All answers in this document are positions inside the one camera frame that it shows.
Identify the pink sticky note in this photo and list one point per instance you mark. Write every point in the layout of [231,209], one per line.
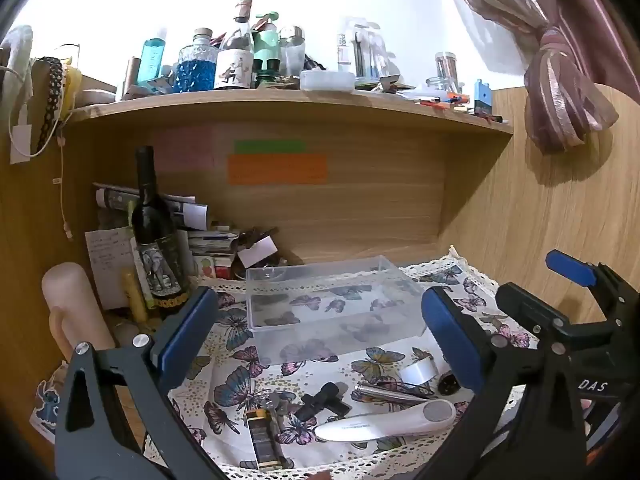
[182,149]

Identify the pink striped curtain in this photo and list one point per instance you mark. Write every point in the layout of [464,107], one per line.
[565,60]

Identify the bunch of keys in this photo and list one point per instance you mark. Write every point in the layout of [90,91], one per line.
[277,405]

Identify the group of pens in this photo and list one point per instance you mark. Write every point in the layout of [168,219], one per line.
[445,102]

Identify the wooden shelf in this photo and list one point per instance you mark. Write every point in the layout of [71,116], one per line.
[300,105]

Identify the thin yellow candle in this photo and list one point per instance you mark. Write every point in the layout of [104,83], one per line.
[135,295]

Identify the blue cartoon sticker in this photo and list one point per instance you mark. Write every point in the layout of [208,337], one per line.
[47,405]

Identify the dark green ink bottle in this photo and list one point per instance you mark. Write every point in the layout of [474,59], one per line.
[267,71]

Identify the white tape roll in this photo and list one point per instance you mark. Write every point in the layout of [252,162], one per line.
[419,374]

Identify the white handheld electronic device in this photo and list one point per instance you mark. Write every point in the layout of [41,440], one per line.
[390,422]

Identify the small blue box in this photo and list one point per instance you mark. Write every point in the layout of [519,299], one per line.
[482,97]

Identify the clear bottle with illustrated label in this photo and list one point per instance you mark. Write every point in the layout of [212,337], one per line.
[234,67]

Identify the dark wine bottle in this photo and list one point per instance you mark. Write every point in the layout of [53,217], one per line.
[157,240]

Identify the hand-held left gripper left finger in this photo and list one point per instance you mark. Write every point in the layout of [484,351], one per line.
[187,330]

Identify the glass jar with silver foil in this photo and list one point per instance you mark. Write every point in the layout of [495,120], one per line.
[446,67]

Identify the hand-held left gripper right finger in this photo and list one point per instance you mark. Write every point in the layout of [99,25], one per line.
[450,335]

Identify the orange sticky note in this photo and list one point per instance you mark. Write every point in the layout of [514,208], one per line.
[277,169]

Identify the butterfly print tablecloth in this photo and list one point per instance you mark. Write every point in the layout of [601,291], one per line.
[240,360]

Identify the clear tumbler with silver lid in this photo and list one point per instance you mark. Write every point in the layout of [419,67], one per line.
[291,55]

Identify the tall blue liquid bottle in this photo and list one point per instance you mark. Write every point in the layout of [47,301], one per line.
[152,57]

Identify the white paper tag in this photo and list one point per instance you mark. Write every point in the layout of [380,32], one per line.
[257,252]

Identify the flat white plastic case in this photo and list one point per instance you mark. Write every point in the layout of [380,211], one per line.
[327,81]

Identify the brown cardboard tube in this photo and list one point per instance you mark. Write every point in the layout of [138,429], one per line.
[131,77]

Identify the handwritten white note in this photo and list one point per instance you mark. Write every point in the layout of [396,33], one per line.
[107,265]

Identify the pile of papers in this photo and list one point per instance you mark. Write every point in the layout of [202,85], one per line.
[200,240]

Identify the toothbrush blister pack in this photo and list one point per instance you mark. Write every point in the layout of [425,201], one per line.
[362,50]

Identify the glass decanter with blue beads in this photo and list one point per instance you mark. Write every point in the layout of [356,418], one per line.
[195,72]

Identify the patterned lace ribbon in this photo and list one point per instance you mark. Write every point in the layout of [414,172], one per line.
[52,95]

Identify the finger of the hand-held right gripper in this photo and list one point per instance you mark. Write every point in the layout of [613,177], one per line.
[570,265]
[530,310]

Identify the green pump bottle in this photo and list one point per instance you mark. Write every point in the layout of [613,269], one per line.
[265,42]

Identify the green sticky note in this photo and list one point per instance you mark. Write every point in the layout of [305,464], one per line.
[270,147]

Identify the clear plastic box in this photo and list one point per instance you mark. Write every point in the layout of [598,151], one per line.
[330,310]

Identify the small black cylinder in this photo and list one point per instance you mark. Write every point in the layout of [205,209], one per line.
[448,382]

